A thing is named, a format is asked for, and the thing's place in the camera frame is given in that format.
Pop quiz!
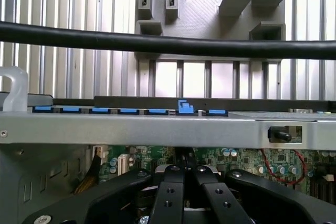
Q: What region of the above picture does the white expansion slot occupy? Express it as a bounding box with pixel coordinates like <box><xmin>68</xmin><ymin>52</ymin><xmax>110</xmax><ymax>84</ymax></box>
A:
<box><xmin>117</xmin><ymin>154</ymin><xmax>127</xmax><ymax>176</ymax></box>

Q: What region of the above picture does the green motherboard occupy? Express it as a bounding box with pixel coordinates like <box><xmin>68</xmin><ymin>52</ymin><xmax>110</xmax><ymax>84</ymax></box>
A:
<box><xmin>91</xmin><ymin>145</ymin><xmax>336</xmax><ymax>205</ymax></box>

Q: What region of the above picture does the silver PC case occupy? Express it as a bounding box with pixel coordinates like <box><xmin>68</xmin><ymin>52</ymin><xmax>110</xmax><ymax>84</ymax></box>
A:
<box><xmin>0</xmin><ymin>91</ymin><xmax>336</xmax><ymax>224</ymax></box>

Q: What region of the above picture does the black case push pin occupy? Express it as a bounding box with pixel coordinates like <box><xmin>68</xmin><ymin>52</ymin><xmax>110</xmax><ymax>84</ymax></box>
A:
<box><xmin>267</xmin><ymin>126</ymin><xmax>293</xmax><ymax>142</ymax></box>

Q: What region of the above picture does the blue retention latch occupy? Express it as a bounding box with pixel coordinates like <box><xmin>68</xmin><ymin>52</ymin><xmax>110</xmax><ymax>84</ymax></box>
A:
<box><xmin>177</xmin><ymin>99</ymin><xmax>195</xmax><ymax>115</ymax></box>

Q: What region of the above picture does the grey printed parts rack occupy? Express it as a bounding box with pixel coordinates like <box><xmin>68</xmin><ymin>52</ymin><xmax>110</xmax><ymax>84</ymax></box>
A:
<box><xmin>133</xmin><ymin>0</ymin><xmax>296</xmax><ymax>63</ymax></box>

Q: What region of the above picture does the white wire connector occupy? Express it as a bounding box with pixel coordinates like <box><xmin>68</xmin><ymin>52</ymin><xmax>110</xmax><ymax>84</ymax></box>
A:
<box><xmin>92</xmin><ymin>145</ymin><xmax>109</xmax><ymax>167</ymax></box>

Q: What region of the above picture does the yellow black wire bundle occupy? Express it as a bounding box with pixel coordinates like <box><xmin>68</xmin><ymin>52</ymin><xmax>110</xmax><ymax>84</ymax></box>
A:
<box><xmin>73</xmin><ymin>155</ymin><xmax>102</xmax><ymax>195</ymax></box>

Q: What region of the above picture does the red twisted wire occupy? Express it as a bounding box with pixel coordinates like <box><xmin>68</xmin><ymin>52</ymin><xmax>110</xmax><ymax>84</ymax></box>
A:
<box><xmin>259</xmin><ymin>148</ymin><xmax>307</xmax><ymax>186</ymax></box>

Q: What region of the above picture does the thick black cable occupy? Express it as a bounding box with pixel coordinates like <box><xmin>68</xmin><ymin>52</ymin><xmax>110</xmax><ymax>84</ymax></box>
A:
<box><xmin>0</xmin><ymin>20</ymin><xmax>336</xmax><ymax>61</ymax></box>

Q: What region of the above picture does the translucent plastic handle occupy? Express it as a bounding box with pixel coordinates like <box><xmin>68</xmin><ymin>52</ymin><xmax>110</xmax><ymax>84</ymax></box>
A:
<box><xmin>0</xmin><ymin>66</ymin><xmax>29</xmax><ymax>112</ymax></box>

